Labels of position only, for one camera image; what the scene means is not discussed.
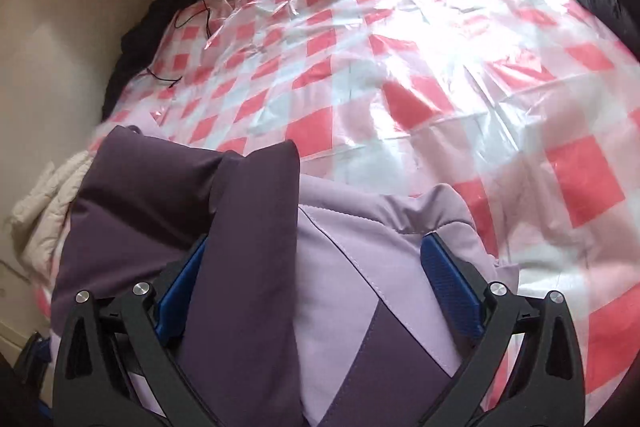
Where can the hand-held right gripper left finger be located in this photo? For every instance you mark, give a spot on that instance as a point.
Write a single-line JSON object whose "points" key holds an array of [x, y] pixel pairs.
{"points": [[175, 297]]}

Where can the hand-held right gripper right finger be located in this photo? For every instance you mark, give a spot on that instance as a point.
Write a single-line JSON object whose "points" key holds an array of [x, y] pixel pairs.
{"points": [[450, 279]]}

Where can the purple two-tone jacket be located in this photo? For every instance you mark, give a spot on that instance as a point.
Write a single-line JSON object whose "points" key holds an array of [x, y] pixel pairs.
{"points": [[240, 257]]}

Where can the white quilted jacket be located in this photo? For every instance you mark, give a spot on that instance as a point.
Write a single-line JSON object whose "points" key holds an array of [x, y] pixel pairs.
{"points": [[45, 207]]}

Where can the clear plastic sheet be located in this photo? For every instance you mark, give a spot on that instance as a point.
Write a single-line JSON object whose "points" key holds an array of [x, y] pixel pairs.
{"points": [[400, 57]]}

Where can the black cloth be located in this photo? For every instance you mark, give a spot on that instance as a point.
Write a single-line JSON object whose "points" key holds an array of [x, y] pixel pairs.
{"points": [[145, 32]]}

